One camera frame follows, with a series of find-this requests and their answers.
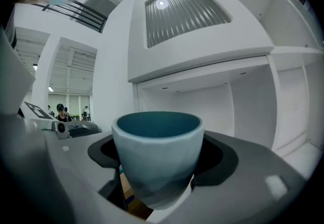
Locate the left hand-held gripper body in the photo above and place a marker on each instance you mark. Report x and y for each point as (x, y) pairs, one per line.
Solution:
(15, 71)

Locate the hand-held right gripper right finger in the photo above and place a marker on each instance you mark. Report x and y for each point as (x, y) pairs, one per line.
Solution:
(240, 197)

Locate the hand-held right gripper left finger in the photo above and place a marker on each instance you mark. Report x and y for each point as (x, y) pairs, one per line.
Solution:
(76, 180)

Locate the white cup with teal inside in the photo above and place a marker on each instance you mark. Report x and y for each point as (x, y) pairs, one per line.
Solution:
(157, 157)

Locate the white desk with hutch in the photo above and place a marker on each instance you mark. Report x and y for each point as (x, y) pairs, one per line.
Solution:
(298, 157)

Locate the large white and black robot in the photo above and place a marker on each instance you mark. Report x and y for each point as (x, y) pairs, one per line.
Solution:
(84, 129)

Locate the brown cardboard box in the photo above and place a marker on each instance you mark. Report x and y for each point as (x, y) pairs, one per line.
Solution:
(138, 205)

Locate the black metal railing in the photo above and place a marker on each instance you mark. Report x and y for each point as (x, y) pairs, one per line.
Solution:
(81, 15)

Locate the ribbed glass cabinet door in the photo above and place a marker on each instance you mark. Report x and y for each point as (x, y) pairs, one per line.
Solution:
(182, 15)

